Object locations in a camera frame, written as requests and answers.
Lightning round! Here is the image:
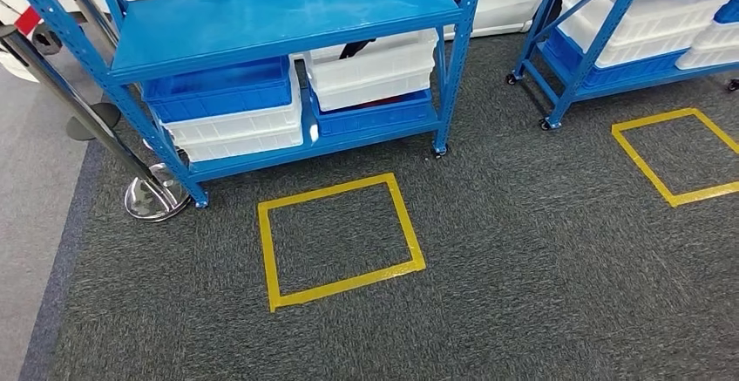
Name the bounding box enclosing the black item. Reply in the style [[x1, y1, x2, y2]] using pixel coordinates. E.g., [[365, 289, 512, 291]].
[[338, 37, 378, 61]]

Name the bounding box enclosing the yellow floor tape square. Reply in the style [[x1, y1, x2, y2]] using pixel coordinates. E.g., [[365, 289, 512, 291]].
[[257, 172, 428, 314]]

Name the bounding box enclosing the blue steel shelf rack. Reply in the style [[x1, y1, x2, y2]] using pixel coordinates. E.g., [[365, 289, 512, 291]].
[[0, 0, 489, 210], [505, 0, 739, 133]]

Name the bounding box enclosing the chrome stanchion post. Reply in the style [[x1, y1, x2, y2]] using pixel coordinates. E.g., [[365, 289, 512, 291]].
[[0, 24, 192, 223]]

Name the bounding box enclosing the white plastic bin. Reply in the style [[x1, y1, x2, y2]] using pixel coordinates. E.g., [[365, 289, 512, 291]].
[[568, 0, 736, 45], [557, 17, 712, 70], [290, 28, 440, 113], [675, 18, 739, 71], [159, 63, 305, 164]]

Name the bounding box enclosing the dark stanchion post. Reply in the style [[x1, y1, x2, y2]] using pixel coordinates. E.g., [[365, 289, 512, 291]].
[[51, 0, 123, 142]]

